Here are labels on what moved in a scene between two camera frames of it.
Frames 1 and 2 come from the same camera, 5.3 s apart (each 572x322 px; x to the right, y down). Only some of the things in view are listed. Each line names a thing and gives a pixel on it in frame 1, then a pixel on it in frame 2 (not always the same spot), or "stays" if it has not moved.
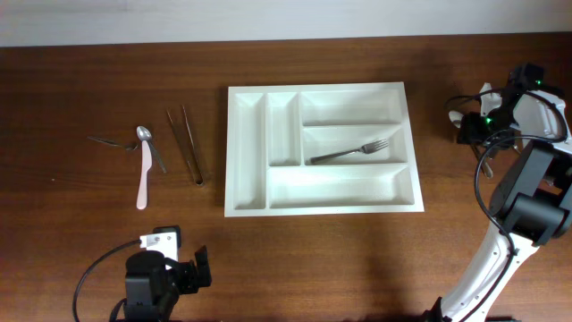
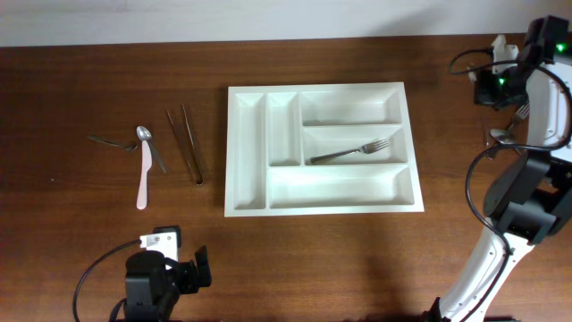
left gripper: [189, 268] stays
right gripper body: [492, 128] to [500, 99]
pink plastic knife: [146, 164] stays
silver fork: [365, 148] stays
